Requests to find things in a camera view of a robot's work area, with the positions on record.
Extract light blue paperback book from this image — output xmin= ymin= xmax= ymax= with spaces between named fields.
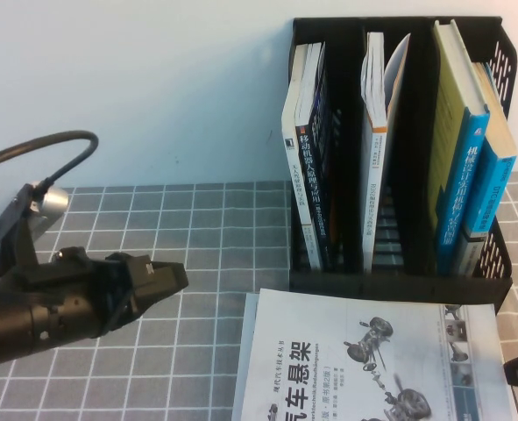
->
xmin=453 ymin=61 xmax=518 ymax=276

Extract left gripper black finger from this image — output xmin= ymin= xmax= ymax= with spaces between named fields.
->
xmin=128 ymin=259 xmax=188 ymax=306
xmin=128 ymin=293 xmax=173 ymax=322

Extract dark blue robotics book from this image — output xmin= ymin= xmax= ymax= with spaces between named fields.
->
xmin=294 ymin=41 xmax=337 ymax=271

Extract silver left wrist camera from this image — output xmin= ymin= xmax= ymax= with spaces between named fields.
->
xmin=21 ymin=185 xmax=70 ymax=246

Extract grey checked tablecloth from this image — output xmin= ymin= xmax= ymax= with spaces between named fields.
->
xmin=0 ymin=168 xmax=518 ymax=421

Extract white book orange band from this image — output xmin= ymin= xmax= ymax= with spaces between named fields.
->
xmin=359 ymin=31 xmax=412 ymax=271

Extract white spine paperback book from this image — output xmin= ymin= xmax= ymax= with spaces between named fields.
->
xmin=280 ymin=43 xmax=325 ymax=271

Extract red cover book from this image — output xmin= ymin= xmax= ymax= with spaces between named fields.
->
xmin=503 ymin=388 xmax=518 ymax=421

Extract black left camera bracket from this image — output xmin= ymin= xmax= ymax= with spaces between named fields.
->
xmin=0 ymin=183 xmax=41 ymax=282

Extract black plastic book stand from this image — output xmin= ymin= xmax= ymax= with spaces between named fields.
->
xmin=287 ymin=16 xmax=518 ymax=315

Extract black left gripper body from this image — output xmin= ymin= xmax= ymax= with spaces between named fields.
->
xmin=12 ymin=246 xmax=154 ymax=352

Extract white car suspension book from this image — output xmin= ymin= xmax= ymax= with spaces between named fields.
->
xmin=231 ymin=287 xmax=514 ymax=421

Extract thick blue hardcover book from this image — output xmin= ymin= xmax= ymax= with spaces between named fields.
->
xmin=431 ymin=19 xmax=491 ymax=274

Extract black left camera cable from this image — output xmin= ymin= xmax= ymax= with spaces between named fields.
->
xmin=0 ymin=130 xmax=100 ymax=195

